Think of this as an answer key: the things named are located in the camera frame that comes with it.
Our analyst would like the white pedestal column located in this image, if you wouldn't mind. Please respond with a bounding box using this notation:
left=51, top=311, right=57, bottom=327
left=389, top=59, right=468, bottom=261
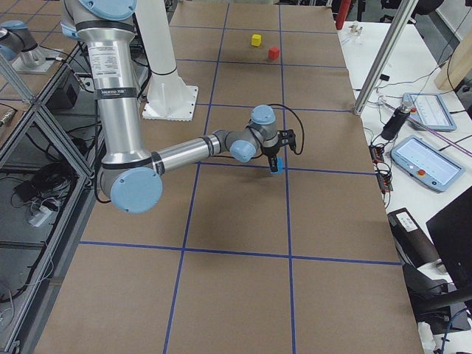
left=135, top=0, right=198, bottom=121

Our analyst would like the red cube block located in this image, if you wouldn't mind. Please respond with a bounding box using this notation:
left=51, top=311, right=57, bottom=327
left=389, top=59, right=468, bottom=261
left=268, top=46, right=280, bottom=60

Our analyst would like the orange circuit board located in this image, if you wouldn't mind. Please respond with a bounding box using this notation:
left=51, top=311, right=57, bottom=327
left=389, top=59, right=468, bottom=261
left=369, top=145, right=393, bottom=195

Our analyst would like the near teach pendant tablet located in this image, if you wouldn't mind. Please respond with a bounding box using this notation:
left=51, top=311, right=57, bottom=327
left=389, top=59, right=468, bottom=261
left=390, top=136, right=465, bottom=192

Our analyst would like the far teach pendant tablet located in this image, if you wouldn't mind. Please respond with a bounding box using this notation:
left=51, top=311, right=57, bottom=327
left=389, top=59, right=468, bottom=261
left=403, top=93, right=457, bottom=132

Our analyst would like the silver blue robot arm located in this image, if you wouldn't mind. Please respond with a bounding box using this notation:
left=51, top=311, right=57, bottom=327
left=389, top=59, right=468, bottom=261
left=62, top=1, right=282, bottom=214

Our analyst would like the black computer monitor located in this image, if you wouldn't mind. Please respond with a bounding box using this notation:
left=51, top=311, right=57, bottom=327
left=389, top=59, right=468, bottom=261
left=426, top=187, right=471, bottom=288

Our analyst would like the teach pendant tablet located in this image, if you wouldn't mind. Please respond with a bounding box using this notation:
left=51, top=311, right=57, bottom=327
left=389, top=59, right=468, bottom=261
left=390, top=136, right=465, bottom=192
left=403, top=93, right=457, bottom=132

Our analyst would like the yellow cube block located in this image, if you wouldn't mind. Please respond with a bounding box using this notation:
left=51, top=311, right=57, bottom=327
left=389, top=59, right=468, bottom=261
left=251, top=33, right=262, bottom=47

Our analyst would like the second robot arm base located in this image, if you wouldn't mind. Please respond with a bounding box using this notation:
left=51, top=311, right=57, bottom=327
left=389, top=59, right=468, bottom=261
left=1, top=20, right=63, bottom=74

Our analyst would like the black camera cable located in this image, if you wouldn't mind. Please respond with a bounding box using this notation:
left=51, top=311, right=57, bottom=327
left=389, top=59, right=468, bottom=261
left=268, top=103, right=305, bottom=156

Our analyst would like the aluminium frame post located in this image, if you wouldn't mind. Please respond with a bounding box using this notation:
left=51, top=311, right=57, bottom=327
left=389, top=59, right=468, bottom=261
left=353, top=0, right=418, bottom=116

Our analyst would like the blue cube block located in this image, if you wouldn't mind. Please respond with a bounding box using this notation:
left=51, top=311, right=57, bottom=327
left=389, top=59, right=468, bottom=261
left=271, top=157, right=284, bottom=174

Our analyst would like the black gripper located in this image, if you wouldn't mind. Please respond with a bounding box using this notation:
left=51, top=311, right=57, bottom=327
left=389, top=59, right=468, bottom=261
left=261, top=138, right=280, bottom=172

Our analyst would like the black water bottle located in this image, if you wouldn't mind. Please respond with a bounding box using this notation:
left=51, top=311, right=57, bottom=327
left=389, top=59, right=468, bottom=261
left=381, top=105, right=412, bottom=141

